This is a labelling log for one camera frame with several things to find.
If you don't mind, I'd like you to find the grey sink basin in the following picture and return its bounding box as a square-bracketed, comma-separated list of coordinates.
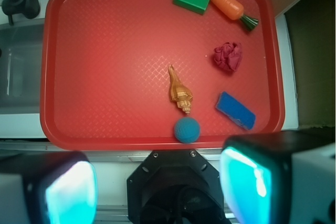
[1, 24, 44, 114]

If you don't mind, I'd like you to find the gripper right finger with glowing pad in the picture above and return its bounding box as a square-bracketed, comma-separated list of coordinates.
[219, 130, 335, 223]

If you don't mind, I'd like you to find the blue textured ball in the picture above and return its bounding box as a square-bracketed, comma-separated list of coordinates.
[174, 118, 201, 144]

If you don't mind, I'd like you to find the red plastic tray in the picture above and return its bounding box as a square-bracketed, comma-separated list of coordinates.
[40, 0, 285, 151]

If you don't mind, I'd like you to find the green rectangular block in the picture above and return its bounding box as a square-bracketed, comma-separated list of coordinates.
[173, 0, 210, 15]

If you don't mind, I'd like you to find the crumpled red cloth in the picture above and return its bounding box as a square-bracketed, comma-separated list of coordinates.
[214, 42, 243, 72]

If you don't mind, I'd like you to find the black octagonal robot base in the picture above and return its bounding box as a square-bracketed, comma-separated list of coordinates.
[127, 150, 230, 223]

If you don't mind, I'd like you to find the orange toy carrot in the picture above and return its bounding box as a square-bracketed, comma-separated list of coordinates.
[210, 0, 259, 31]

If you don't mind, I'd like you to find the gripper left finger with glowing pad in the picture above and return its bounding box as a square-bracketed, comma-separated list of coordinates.
[1, 152, 98, 223]

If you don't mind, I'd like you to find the blue sponge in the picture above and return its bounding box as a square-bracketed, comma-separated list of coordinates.
[216, 92, 256, 130]

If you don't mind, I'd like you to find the orange spiral seashell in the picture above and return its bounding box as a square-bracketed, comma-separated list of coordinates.
[168, 65, 193, 115]

